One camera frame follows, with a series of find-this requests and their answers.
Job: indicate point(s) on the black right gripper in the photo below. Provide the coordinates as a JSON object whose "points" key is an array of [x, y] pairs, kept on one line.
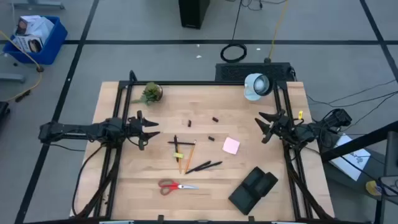
{"points": [[281, 126]]}

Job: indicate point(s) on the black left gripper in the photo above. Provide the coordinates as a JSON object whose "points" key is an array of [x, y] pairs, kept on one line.
{"points": [[135, 127]]}

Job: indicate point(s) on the black binder clip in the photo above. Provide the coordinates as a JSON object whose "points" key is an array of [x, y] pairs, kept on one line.
{"points": [[189, 123], [215, 119], [211, 138]]}

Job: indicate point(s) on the pink sticky note pad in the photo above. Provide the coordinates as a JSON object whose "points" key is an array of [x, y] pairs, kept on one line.
{"points": [[231, 145]]}

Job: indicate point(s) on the yellow pencil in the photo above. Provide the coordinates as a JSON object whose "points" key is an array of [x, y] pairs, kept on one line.
{"points": [[190, 157], [180, 165]]}

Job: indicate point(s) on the black desk organizer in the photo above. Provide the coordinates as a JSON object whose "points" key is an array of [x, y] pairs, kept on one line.
{"points": [[248, 196]]}

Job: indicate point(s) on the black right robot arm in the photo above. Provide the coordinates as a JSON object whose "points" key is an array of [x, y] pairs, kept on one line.
{"points": [[311, 130]]}

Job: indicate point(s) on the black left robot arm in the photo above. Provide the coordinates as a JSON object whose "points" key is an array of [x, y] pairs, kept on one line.
{"points": [[77, 129]]}

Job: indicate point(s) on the white spotlight lamp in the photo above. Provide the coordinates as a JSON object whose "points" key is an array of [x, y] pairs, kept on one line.
{"points": [[255, 87]]}

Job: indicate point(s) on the potted green succulent plant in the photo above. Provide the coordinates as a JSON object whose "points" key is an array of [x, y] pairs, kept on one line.
{"points": [[151, 92]]}

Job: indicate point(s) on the black perforated computer case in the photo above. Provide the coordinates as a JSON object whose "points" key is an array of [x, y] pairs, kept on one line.
{"points": [[236, 72]]}

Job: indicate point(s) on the black metal stand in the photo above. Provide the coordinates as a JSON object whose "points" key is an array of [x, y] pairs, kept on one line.
{"points": [[357, 143]]}

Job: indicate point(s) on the yellow tape roll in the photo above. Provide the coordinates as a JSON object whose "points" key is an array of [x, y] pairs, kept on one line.
{"points": [[371, 188]]}

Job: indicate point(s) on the black computer tower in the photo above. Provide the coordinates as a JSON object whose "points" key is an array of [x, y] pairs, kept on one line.
{"points": [[192, 12]]}

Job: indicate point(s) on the blue plastic bin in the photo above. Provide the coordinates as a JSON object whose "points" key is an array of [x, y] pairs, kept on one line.
{"points": [[53, 46]]}

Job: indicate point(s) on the grey metal table foot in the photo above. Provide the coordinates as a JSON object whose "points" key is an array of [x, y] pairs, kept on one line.
{"points": [[12, 77], [37, 5]]}

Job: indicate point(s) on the white printed cardboard box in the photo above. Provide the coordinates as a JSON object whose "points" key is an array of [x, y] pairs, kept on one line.
{"points": [[25, 43], [38, 28]]}

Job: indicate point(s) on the black aluminium table frame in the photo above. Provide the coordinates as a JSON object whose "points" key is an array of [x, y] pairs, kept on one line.
{"points": [[186, 83]]}

